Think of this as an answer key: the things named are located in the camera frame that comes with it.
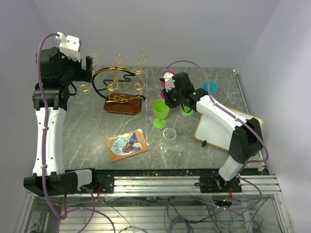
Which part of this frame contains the light green plastic wine glass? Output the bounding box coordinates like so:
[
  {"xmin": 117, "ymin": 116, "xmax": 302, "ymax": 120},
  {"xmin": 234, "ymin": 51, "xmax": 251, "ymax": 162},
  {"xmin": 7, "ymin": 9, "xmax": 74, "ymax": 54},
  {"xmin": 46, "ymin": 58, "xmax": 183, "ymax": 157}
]
[{"xmin": 153, "ymin": 99, "xmax": 170, "ymax": 129}]

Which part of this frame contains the clear wine glass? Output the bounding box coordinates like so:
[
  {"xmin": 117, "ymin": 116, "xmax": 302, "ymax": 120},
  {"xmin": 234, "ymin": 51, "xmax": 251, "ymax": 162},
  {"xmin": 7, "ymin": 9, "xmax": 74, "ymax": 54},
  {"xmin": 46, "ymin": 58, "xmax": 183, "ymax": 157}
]
[{"xmin": 163, "ymin": 128, "xmax": 177, "ymax": 143}]

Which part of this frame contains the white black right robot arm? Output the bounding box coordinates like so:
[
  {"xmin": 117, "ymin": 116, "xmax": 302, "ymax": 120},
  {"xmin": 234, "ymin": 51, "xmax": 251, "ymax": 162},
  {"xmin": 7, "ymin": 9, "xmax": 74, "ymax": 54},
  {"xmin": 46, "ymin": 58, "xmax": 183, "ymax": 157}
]
[{"xmin": 160, "ymin": 72, "xmax": 263, "ymax": 192}]

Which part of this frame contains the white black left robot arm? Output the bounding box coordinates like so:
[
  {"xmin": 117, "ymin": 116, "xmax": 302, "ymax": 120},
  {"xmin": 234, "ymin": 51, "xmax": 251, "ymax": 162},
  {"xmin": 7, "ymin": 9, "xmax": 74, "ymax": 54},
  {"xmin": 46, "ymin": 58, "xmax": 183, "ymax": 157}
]
[{"xmin": 23, "ymin": 47, "xmax": 99, "ymax": 197}]

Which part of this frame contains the clear glass hanging on rack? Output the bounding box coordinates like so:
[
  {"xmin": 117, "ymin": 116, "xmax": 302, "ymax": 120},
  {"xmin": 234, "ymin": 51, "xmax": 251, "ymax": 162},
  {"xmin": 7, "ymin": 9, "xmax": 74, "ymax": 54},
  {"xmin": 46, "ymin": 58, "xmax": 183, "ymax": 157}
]
[{"xmin": 88, "ymin": 53, "xmax": 101, "ymax": 72}]

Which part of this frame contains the pink plastic wine glass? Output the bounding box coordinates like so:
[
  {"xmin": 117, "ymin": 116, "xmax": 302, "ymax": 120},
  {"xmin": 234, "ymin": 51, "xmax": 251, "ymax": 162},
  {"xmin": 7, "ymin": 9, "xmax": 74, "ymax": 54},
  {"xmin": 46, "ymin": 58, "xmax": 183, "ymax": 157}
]
[{"xmin": 160, "ymin": 71, "xmax": 175, "ymax": 99}]

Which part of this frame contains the blue plastic wine glass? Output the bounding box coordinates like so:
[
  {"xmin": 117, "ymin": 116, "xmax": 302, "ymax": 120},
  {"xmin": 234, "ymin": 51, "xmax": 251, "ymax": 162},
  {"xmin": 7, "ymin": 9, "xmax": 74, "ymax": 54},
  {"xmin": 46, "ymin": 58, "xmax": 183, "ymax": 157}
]
[{"xmin": 202, "ymin": 81, "xmax": 218, "ymax": 97}]

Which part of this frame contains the small framed whiteboard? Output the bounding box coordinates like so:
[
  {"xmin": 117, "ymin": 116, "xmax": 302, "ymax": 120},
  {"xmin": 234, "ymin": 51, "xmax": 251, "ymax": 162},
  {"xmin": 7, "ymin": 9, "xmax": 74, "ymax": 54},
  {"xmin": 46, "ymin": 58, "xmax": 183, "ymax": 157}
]
[{"xmin": 195, "ymin": 97, "xmax": 263, "ymax": 158}]

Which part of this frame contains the Othello picture book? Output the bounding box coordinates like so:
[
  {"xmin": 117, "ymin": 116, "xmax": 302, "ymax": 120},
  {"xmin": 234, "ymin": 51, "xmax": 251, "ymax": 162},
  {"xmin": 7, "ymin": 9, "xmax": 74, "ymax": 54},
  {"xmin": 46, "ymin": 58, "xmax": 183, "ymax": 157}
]
[{"xmin": 106, "ymin": 129, "xmax": 149, "ymax": 162}]

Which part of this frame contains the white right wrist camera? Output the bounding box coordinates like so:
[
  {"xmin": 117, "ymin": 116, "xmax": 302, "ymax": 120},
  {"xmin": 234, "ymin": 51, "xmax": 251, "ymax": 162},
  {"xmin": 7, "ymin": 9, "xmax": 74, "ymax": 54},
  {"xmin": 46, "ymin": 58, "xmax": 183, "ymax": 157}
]
[{"xmin": 160, "ymin": 71, "xmax": 175, "ymax": 92}]

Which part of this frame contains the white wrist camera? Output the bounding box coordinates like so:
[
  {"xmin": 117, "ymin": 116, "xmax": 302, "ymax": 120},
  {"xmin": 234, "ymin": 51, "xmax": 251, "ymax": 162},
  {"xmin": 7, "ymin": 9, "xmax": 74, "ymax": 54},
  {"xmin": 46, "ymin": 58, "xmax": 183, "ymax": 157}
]
[
  {"xmin": 160, "ymin": 71, "xmax": 175, "ymax": 92},
  {"xmin": 55, "ymin": 32, "xmax": 82, "ymax": 62}
]

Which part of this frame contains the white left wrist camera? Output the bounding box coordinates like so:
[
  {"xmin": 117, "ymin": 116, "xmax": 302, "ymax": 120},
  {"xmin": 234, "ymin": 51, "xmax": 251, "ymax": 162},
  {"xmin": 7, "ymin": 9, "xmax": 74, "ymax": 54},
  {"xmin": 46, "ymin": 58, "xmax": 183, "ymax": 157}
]
[{"xmin": 55, "ymin": 32, "xmax": 82, "ymax": 62}]

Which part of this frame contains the gold wire wine glass rack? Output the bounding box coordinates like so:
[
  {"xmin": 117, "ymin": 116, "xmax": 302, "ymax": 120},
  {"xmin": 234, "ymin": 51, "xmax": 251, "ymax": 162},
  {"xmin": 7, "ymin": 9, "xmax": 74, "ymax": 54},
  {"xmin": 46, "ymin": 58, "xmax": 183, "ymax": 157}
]
[{"xmin": 80, "ymin": 54, "xmax": 148, "ymax": 115}]

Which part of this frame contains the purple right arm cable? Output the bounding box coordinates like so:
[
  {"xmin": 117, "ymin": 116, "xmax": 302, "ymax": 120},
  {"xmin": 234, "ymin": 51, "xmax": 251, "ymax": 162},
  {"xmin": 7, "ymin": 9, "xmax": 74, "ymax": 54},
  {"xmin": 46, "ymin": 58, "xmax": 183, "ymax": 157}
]
[{"xmin": 161, "ymin": 60, "xmax": 269, "ymax": 211}]

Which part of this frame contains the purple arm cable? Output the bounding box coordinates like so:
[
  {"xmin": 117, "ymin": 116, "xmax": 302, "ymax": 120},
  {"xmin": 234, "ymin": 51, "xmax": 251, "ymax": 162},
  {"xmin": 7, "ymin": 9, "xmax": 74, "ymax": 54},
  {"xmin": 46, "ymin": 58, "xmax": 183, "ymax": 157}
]
[
  {"xmin": 35, "ymin": 33, "xmax": 116, "ymax": 233},
  {"xmin": 161, "ymin": 60, "xmax": 269, "ymax": 211}
]

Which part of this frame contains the aluminium extrusion rail base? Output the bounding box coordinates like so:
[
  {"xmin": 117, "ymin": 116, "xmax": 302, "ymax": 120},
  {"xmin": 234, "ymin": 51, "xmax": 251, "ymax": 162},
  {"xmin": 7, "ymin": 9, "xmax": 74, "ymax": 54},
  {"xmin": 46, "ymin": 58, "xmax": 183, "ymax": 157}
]
[{"xmin": 26, "ymin": 175, "xmax": 282, "ymax": 197}]

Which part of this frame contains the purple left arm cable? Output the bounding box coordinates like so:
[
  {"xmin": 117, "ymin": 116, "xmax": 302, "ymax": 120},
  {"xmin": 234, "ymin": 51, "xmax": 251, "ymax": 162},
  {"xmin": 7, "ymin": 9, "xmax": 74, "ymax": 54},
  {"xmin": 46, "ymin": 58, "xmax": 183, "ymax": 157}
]
[{"xmin": 35, "ymin": 33, "xmax": 116, "ymax": 233}]

